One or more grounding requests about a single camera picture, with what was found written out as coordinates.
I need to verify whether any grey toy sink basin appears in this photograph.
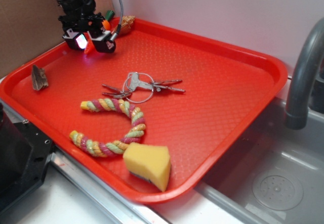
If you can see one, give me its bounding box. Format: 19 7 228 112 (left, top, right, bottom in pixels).
151 74 324 224

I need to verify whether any silver key bunch on ring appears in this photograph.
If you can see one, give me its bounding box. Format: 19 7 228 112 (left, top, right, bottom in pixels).
102 71 186 104

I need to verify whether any yellow sponge wedge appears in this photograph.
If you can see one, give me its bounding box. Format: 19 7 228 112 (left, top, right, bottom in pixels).
123 143 171 192

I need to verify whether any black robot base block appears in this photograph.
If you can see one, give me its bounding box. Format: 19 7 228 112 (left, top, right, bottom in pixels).
1 104 53 214

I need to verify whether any tan spiral seashell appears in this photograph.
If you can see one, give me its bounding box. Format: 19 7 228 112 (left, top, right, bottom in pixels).
110 15 136 35

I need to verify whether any grey toy faucet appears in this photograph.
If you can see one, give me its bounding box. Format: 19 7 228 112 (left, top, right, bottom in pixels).
284 19 323 130

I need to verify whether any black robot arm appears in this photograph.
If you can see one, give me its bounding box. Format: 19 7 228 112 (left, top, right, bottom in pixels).
56 0 117 53

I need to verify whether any brown wood bark piece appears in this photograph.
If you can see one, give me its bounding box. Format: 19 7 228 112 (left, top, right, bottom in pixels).
31 64 49 91

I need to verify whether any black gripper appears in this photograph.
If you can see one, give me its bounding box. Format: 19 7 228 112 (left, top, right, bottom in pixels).
58 0 116 53

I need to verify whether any grey braided cable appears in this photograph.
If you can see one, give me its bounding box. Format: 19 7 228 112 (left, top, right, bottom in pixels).
108 0 125 42

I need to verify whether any multicoloured braided rope toy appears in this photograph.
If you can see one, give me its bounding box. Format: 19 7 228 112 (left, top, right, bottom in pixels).
69 98 146 158

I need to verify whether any red plastic tray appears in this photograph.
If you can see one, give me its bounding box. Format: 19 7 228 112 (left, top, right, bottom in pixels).
1 19 287 204

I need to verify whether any orange toy carrot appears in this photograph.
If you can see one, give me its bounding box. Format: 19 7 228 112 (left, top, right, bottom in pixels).
85 13 110 54

